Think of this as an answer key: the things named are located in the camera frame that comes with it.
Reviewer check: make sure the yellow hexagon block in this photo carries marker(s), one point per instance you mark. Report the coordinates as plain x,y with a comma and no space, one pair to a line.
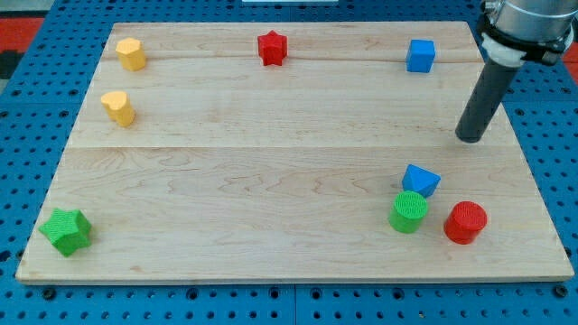
131,55

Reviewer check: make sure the green star block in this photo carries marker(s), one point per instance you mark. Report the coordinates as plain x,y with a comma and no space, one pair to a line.
67,231

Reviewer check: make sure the red star block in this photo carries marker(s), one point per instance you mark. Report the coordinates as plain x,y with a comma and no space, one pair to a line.
272,48

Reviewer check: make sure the green cylinder block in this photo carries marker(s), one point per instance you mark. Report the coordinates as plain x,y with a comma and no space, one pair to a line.
408,211

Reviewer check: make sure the blue cube block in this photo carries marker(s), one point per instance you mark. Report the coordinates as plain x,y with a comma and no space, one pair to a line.
420,56

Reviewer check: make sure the dark grey cylindrical pointer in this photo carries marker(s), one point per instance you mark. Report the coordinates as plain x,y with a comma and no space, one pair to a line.
490,88

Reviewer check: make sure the red cylinder block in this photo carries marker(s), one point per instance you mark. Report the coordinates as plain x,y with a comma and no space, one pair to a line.
466,220

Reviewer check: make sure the blue triangle block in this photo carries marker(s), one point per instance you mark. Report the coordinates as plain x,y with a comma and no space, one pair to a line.
420,180

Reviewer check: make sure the yellow heart block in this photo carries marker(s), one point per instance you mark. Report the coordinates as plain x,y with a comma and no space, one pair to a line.
118,107

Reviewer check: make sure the light wooden board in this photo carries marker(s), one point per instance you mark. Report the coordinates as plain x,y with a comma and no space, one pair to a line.
236,172

